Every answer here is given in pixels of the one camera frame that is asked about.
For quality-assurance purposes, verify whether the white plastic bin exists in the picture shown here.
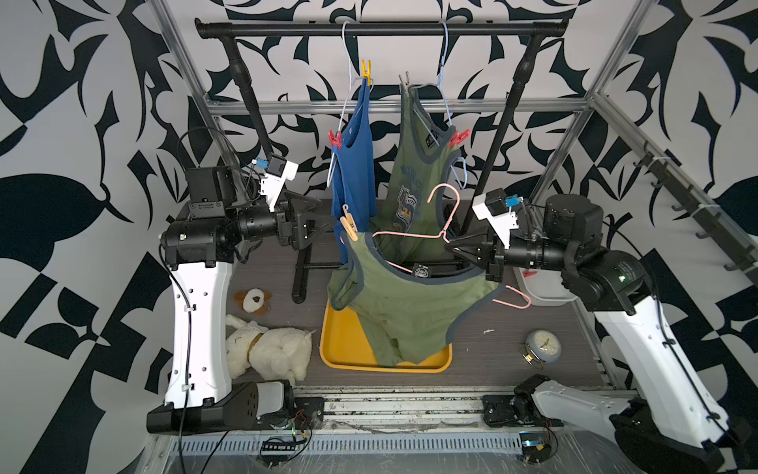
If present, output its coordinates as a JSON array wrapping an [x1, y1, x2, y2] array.
[[513, 268, 578, 307]]

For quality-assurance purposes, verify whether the black wall hook rail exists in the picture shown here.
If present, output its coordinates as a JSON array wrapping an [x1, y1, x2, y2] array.
[[635, 152, 757, 286]]

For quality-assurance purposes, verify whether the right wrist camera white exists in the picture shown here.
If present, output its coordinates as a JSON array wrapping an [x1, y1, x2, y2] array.
[[472, 189, 523, 249]]

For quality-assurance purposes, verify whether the brown white round toy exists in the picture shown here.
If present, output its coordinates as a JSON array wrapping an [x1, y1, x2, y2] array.
[[233, 288, 272, 315]]

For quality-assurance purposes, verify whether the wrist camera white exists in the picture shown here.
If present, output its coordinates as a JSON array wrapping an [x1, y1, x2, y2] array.
[[472, 189, 523, 249], [256, 156, 299, 213]]

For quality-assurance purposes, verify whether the red clothespin on blue top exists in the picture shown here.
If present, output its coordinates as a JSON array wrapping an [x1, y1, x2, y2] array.
[[328, 130, 343, 152]]

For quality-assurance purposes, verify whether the dark green printed tank top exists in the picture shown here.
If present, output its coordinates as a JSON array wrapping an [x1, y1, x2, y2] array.
[[370, 89, 460, 264]]

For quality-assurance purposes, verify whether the grey clothespin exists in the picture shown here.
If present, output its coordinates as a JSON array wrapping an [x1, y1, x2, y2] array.
[[399, 71, 411, 92]]

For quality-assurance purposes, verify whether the pink wire hanger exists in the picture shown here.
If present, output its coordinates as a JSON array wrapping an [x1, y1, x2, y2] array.
[[369, 182, 533, 311]]

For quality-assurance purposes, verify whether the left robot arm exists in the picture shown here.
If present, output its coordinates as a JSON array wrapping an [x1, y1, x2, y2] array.
[[146, 157, 320, 436]]

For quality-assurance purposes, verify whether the light green tank top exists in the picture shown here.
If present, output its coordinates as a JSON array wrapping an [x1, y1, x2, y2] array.
[[328, 233, 505, 367]]

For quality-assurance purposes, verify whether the yellow plastic tray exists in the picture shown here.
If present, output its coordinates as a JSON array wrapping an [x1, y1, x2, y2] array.
[[319, 302, 453, 374]]

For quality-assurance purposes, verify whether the black clothes rack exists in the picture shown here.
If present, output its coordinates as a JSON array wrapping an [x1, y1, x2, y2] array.
[[194, 18, 570, 305]]

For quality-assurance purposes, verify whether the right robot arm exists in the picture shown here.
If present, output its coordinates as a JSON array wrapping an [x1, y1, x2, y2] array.
[[448, 190, 752, 473]]

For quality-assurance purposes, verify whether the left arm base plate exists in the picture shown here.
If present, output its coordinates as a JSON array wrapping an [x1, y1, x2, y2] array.
[[254, 397, 326, 431]]

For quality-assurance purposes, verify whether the right electronics board with wires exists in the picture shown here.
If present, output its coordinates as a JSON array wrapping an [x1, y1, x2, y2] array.
[[519, 431, 559, 465]]

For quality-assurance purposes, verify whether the white plush dog toy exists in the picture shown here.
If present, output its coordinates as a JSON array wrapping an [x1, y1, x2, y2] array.
[[226, 314, 313, 385]]

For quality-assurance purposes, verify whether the left electronics board with wires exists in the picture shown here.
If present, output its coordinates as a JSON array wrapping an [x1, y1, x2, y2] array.
[[258, 429, 313, 468]]

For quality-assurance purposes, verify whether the blue tank top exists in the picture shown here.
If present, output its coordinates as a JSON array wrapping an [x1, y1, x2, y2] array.
[[331, 79, 376, 265]]

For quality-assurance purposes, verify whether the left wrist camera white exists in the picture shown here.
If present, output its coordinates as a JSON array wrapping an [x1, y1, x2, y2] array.
[[256, 156, 299, 213]]

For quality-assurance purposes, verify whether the electronics board with wires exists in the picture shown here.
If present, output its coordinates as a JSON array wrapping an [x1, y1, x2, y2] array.
[[258, 429, 313, 468], [519, 431, 559, 465]]

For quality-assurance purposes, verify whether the white wire hanger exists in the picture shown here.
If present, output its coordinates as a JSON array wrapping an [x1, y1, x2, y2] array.
[[326, 19, 363, 189]]

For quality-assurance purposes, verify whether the beige wooden clothespin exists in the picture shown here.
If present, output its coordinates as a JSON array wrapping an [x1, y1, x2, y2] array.
[[340, 205, 358, 242]]

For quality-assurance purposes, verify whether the small round alarm clock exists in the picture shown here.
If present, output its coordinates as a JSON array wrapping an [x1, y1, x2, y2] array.
[[522, 329, 563, 367]]

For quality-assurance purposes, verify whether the yellow clothespin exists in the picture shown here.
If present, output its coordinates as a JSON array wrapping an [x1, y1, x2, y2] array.
[[361, 59, 373, 87]]

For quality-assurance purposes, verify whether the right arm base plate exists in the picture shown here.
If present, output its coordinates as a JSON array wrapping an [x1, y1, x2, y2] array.
[[482, 394, 565, 428]]

